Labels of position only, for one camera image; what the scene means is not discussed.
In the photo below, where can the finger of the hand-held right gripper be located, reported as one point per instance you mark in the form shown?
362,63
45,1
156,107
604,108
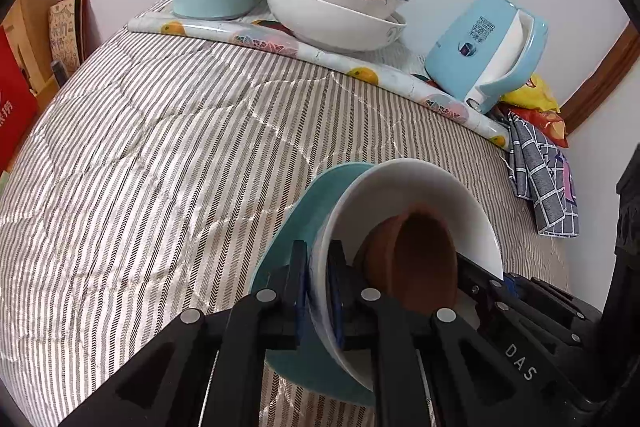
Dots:
515,357
511,285

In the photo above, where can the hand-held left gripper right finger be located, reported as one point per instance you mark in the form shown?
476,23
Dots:
335,307

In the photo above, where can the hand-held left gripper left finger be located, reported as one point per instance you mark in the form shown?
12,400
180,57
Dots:
300,307

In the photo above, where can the teal plate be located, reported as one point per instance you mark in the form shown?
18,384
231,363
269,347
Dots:
300,232

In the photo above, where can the brown bowl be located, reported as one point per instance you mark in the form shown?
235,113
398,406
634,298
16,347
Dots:
425,257

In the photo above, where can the small white bowl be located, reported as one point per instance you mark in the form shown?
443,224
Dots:
425,192

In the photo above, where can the blue checked cloth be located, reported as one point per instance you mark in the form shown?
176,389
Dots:
545,177

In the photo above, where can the red snack bag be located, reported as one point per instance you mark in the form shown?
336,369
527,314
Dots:
547,124

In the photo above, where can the striped grey blanket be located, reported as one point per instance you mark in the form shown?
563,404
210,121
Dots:
150,157

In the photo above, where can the blue tissue box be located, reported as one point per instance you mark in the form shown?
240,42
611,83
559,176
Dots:
480,47

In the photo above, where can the fruit print mat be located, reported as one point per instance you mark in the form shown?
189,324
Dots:
300,49

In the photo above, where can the large white bowl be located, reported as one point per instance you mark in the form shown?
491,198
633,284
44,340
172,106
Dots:
325,27

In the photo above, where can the small black object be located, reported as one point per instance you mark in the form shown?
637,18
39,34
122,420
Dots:
57,73

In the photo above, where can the red paper bag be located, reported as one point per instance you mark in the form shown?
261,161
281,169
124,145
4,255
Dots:
12,107

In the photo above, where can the patterned book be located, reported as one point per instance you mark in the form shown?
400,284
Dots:
67,32

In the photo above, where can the cardboard box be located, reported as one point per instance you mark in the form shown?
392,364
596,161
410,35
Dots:
30,32

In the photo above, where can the wooden door frame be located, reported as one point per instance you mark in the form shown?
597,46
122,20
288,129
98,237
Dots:
600,77

